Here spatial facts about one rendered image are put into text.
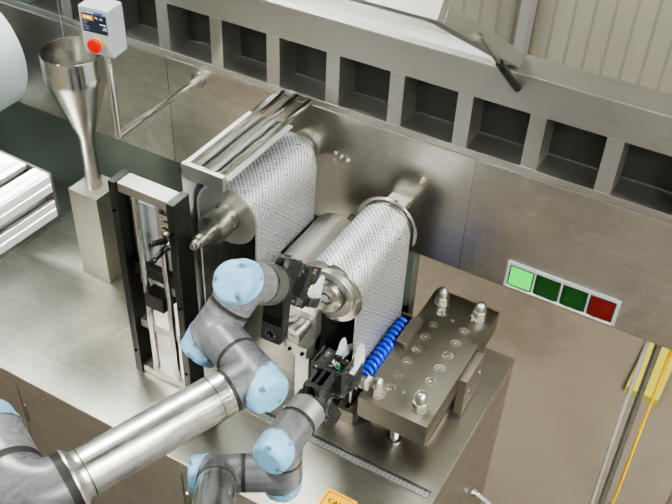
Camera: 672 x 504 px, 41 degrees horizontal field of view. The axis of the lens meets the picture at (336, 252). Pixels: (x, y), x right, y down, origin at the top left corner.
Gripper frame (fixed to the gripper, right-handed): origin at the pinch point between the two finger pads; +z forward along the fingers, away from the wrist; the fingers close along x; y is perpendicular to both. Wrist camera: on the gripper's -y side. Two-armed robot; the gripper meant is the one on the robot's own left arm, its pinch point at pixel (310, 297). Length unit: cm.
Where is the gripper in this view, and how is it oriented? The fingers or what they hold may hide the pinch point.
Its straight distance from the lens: 177.7
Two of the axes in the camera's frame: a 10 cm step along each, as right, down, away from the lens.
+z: 3.6, 0.7, 9.3
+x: -8.7, -3.4, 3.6
